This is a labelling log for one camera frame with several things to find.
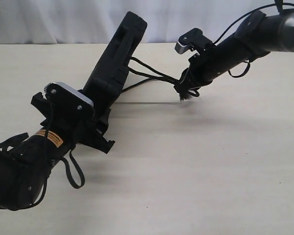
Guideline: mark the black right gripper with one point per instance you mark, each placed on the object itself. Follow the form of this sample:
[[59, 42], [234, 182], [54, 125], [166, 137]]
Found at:
[[199, 72]]

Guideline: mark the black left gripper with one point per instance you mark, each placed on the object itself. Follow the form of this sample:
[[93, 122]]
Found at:
[[60, 134]]

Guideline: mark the black plastic carry case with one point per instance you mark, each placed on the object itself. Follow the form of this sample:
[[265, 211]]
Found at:
[[110, 73]]

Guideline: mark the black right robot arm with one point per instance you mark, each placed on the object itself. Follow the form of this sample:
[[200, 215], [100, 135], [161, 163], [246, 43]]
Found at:
[[257, 36]]

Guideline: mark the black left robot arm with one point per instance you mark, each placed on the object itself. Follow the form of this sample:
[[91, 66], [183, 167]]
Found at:
[[26, 161]]

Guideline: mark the white backdrop curtain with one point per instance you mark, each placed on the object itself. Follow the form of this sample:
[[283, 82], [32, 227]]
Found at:
[[95, 21]]

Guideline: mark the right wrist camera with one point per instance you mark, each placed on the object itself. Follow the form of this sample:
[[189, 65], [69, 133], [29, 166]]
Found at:
[[193, 40]]

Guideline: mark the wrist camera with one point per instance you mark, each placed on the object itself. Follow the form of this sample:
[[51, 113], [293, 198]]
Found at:
[[65, 101], [193, 40]]

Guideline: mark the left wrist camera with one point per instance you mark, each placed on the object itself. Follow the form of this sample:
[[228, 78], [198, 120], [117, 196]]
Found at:
[[65, 101]]

